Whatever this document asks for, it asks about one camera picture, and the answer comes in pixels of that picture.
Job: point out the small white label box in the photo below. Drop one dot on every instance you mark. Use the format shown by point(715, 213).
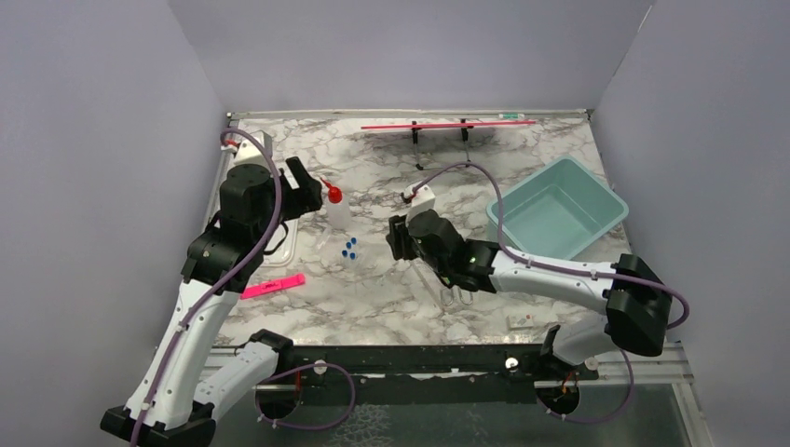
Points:
point(520, 322)

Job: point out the red rod on stand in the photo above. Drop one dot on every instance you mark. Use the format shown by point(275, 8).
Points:
point(465, 125)

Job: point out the white plastic lid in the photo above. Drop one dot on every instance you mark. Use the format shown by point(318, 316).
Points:
point(281, 247)

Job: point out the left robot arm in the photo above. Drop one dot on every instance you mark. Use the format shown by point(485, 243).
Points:
point(172, 406)

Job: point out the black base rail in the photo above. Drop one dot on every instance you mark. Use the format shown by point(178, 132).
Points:
point(329, 375)

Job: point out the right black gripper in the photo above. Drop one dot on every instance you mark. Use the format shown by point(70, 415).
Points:
point(399, 237)

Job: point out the red-capped wash bottle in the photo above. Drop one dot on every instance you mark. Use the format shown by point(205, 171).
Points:
point(337, 208)

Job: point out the black wire stand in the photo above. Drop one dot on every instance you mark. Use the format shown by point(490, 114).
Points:
point(440, 145)

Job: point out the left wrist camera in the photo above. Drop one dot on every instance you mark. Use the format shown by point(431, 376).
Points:
point(249, 153)

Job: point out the teal plastic bin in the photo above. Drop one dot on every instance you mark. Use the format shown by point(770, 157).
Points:
point(560, 210)

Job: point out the metal scissors forceps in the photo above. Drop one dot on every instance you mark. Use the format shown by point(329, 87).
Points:
point(455, 296)

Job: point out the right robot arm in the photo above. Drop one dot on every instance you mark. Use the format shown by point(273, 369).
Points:
point(631, 306)

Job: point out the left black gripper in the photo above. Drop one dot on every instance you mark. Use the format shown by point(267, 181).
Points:
point(306, 196)

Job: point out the glass stirring rod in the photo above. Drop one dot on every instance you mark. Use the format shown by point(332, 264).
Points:
point(428, 282)

